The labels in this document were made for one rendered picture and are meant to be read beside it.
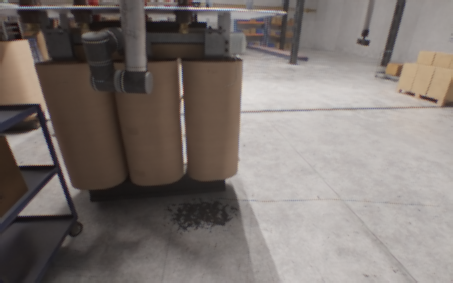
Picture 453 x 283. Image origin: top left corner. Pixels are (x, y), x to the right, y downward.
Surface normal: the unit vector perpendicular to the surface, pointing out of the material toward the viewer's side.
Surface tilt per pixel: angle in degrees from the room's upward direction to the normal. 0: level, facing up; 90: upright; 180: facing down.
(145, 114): 90
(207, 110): 90
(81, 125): 90
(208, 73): 90
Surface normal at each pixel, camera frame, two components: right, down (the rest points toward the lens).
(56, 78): 0.18, 0.44
